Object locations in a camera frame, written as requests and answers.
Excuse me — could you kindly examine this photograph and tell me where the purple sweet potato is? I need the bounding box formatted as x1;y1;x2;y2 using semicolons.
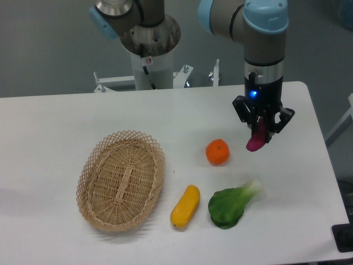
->
246;118;266;152

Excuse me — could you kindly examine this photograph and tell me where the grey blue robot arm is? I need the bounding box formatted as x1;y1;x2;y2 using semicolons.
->
89;1;294;143

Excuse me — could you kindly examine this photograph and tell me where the orange tangerine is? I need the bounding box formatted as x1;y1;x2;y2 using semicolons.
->
205;139;230;166

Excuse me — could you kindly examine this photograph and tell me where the green bok choy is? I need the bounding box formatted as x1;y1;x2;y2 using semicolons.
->
208;180;263;230

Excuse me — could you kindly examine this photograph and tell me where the oval wicker basket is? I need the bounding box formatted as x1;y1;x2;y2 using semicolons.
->
76;130;165;232

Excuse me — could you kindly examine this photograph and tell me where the black box at table edge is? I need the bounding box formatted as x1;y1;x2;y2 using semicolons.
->
331;224;352;253

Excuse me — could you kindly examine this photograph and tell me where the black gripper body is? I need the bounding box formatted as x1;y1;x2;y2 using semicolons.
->
245;72;283;129

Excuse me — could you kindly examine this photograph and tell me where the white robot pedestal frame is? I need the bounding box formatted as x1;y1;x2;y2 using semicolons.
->
93;52;222;93

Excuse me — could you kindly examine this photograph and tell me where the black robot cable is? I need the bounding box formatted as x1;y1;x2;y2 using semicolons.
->
139;44;157;91

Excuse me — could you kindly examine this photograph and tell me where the white frame at right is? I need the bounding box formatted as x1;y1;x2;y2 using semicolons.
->
324;94;352;148

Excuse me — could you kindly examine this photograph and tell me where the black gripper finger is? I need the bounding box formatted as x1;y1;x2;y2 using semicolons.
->
265;106;295;142
232;96;255;129

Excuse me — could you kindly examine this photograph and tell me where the yellow mango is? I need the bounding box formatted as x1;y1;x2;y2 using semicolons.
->
170;184;201;229

